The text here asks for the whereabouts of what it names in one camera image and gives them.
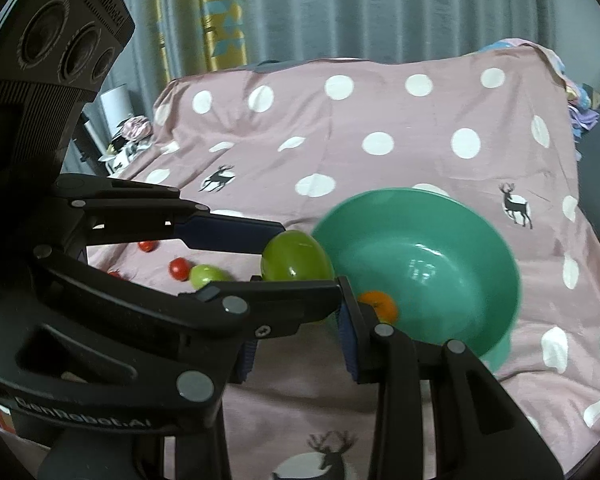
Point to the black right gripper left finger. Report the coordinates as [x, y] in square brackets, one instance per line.
[193, 409]

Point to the grey curtain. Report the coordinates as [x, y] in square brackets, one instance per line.
[287, 32]

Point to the yellow patterned curtain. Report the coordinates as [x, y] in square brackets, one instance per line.
[200, 36]

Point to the pile of clothes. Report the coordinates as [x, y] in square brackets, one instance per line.
[132, 137]

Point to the orange fruit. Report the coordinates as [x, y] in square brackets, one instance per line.
[384, 306]

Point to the purple crumpled cloth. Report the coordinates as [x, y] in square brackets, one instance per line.
[583, 102]

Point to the green fruit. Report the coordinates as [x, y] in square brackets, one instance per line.
[295, 256]
[203, 274]

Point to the green plastic bowl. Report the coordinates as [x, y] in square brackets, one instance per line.
[449, 272]

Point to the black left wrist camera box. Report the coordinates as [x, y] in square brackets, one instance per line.
[54, 57]

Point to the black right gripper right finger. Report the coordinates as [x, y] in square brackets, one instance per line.
[479, 430]

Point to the white cylinder object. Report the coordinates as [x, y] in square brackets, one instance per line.
[117, 106]

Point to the pink polka dot cloth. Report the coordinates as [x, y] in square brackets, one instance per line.
[489, 130]

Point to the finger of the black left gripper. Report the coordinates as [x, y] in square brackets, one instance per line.
[259, 309]
[132, 220]

